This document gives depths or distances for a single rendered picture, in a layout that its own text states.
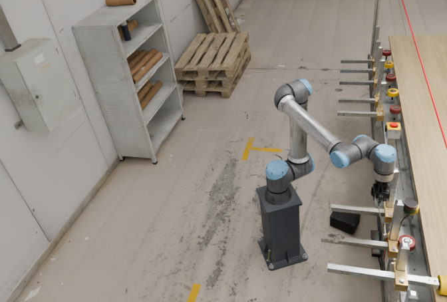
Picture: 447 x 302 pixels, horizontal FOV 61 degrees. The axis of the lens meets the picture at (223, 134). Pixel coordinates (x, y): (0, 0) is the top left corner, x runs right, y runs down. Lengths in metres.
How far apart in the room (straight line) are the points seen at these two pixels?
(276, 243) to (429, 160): 1.18
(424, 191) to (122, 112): 2.78
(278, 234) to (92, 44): 2.30
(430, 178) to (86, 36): 2.92
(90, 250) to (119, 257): 0.30
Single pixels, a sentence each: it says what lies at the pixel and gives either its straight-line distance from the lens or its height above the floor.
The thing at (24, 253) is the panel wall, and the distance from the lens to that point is 3.57.
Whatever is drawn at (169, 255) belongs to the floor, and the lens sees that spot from 3.33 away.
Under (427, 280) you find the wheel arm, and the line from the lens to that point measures 1.99.
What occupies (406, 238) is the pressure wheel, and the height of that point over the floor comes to 0.90.
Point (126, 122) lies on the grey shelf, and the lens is 4.02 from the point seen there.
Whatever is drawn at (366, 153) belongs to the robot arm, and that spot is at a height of 1.32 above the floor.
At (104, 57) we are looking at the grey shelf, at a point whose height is 1.25.
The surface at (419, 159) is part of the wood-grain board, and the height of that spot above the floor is 0.90.
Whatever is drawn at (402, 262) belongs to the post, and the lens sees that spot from 1.93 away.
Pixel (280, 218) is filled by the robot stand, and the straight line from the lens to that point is 2.75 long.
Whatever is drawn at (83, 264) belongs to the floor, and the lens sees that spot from 3.55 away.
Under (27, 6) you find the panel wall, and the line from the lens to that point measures 3.44.
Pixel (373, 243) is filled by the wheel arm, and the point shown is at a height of 0.86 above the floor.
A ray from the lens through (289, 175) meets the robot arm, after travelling 2.59.
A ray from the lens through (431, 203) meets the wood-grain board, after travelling 2.40.
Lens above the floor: 2.55
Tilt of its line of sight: 35 degrees down
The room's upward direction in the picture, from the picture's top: 9 degrees counter-clockwise
